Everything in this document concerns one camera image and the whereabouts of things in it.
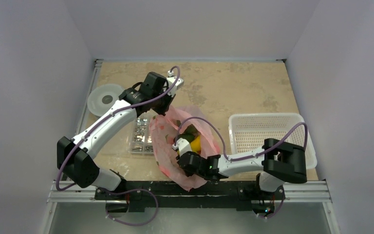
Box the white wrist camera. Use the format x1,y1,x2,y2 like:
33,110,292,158
172,138,192,160
167,71,184,97

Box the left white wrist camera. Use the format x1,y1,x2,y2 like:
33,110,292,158
167,71,184,97

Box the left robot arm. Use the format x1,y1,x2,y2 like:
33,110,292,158
56,69,184,199

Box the pink plastic bag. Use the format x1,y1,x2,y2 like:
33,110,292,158
149,105,221,191

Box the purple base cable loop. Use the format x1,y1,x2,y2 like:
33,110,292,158
105,188,159,227

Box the green fake fruit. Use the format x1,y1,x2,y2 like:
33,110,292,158
173,124,200,143

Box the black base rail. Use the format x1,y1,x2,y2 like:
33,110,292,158
94,181,285,215

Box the yellow fake fruit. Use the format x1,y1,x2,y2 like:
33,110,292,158
190,136,201,154

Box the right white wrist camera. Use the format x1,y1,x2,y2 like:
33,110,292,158
172,138,192,160

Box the white round disc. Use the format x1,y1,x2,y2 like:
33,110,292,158
87,83,124,117

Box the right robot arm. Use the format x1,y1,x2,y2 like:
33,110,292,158
172,138,307,198

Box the clear screw organizer box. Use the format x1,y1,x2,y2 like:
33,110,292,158
128,113,154,156

